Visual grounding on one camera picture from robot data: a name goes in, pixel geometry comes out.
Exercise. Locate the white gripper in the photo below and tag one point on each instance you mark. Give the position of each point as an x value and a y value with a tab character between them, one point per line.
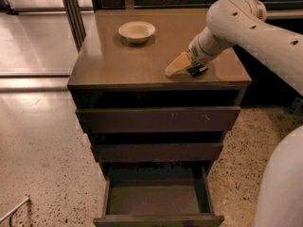
199	54

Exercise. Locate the metal rod on floor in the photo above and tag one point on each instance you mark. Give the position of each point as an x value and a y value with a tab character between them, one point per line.
12	211

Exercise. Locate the middle drawer front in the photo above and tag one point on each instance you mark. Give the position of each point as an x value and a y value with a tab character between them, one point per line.
157	152

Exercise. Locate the grey vertical post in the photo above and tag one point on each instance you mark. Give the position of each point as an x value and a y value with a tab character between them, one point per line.
72	10

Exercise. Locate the white ceramic bowl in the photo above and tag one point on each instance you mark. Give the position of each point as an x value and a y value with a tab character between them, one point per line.
137	32

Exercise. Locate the black rxbar chocolate bar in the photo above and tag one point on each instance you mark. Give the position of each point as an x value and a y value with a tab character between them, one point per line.
197	70

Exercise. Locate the open bottom drawer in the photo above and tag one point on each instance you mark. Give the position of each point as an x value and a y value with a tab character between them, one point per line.
158	197

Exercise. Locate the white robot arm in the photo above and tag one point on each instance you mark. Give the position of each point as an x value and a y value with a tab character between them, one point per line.
242	23

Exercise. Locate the top drawer front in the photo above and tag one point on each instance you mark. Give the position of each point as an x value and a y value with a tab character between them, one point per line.
158	119

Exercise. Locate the brown drawer cabinet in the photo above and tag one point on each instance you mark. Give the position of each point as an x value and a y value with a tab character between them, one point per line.
111	73

